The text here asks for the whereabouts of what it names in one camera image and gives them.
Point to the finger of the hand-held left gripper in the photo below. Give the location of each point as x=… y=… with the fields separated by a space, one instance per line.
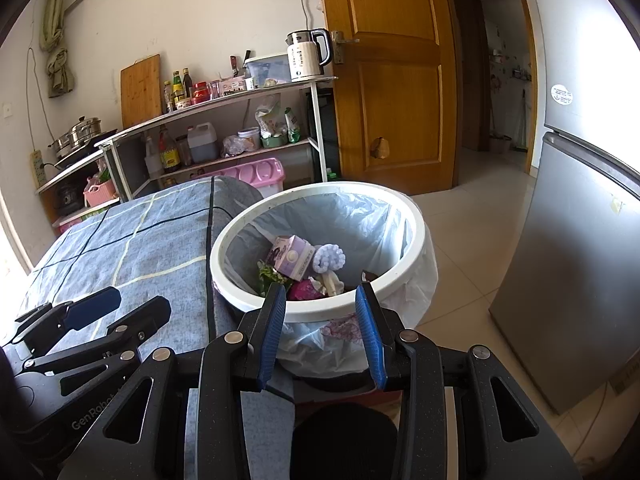
x=142 y=320
x=92 y=306

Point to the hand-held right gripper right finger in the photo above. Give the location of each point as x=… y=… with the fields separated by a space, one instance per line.
x=372 y=345

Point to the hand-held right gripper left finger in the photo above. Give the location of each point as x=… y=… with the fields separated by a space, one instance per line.
x=270 y=345

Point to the white round trash bin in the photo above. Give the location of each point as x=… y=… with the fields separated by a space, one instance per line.
x=320 y=311

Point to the magenta wrapper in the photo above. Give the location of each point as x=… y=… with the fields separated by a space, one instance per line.
x=305 y=291

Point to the green snack bag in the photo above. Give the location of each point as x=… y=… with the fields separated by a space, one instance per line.
x=270 y=275

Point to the lavender drink carton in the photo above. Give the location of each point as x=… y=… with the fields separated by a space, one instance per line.
x=295 y=260

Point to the white foam fruit net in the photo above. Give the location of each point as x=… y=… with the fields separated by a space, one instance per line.
x=330 y=258

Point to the translucent plastic bin liner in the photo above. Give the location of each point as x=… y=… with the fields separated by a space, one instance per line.
x=360 y=230

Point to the green and red cartons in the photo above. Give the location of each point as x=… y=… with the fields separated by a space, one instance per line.
x=85 y=217

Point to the dark rice cooker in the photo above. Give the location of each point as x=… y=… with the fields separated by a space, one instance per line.
x=67 y=200

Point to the pink plastic basket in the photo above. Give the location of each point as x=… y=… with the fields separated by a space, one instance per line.
x=100 y=195

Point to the small white shelf rack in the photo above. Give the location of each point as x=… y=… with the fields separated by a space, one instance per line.
x=70 y=175

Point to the yellow power strip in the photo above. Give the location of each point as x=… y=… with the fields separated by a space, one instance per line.
x=38 y=170

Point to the black induction cooker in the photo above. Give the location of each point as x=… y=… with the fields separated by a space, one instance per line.
x=75 y=160

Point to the clear plastic bottle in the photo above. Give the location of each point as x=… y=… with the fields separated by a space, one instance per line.
x=152 y=160

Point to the soy sauce bottle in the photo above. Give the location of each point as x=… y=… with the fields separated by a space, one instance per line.
x=170 y=155

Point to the dark glass jar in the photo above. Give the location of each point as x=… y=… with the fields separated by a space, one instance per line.
x=185 y=152

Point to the pink storage box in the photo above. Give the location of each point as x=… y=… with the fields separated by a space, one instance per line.
x=255 y=172

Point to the green plastic bottle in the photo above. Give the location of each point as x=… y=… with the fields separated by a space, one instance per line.
x=331 y=176

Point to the steel steamer pot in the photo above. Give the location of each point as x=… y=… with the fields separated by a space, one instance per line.
x=80 y=132

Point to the white jerrycan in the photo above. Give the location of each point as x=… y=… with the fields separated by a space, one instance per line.
x=202 y=145

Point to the crumpled clear plastic bag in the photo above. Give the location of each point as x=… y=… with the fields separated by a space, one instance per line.
x=232 y=146

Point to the green bowl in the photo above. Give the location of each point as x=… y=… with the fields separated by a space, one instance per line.
x=275 y=141

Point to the white plastic tub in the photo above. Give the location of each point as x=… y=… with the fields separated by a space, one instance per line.
x=250 y=139

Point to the grey refrigerator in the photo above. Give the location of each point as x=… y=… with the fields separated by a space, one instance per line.
x=565 y=260

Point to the green pouch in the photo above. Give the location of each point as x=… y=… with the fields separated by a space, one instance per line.
x=292 y=127

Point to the wooden cutting board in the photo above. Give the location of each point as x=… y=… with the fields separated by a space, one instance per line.
x=140 y=92

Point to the black appliance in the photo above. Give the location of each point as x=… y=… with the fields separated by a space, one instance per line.
x=327 y=130

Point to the small seasoning bottle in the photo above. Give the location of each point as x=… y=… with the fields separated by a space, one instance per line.
x=169 y=100

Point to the large white shelf rack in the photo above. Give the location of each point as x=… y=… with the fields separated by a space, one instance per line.
x=200 y=106

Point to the white food bag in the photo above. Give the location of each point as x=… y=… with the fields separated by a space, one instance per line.
x=269 y=120

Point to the hanging green cloth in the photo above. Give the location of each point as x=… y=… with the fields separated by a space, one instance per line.
x=57 y=75

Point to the red jar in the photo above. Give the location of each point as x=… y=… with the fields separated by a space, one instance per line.
x=200 y=92

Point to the dark oil bottle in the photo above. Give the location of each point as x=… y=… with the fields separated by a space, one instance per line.
x=186 y=85

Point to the pink utensil box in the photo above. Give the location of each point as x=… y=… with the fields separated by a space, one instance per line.
x=232 y=86

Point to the wooden door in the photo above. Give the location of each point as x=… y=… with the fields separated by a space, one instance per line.
x=390 y=85

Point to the kitchen knives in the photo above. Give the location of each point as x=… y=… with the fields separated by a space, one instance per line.
x=233 y=65

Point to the clear storage box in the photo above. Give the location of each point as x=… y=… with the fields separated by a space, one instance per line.
x=270 y=67

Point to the white electric kettle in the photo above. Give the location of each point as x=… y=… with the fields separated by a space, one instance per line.
x=305 y=60

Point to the white wall switch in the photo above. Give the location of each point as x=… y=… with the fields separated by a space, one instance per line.
x=8 y=110

